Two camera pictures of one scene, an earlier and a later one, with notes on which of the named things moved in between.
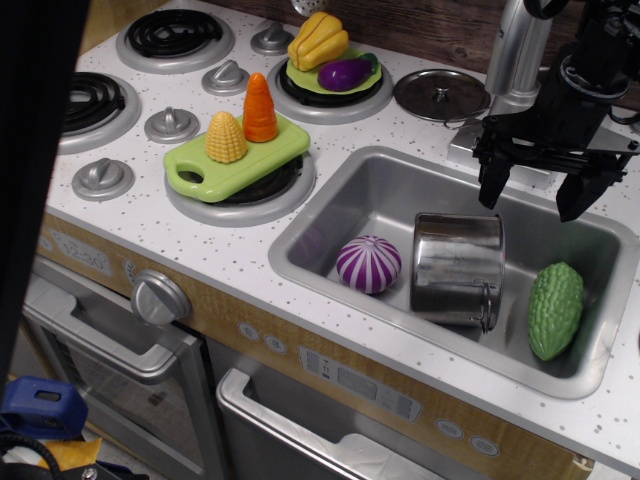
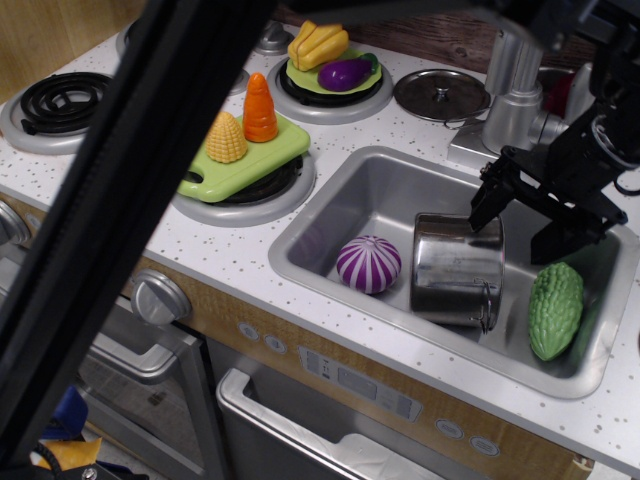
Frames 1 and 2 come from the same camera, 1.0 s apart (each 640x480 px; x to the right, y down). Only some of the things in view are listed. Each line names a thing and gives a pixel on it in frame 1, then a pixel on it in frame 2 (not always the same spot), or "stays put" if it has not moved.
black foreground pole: (42, 44) to (173, 67)
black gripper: (565, 132) to (566, 177)
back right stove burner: (328, 109) stays put
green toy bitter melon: (554, 310) stays put
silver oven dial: (158, 299) stays put
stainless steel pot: (458, 267) stays put
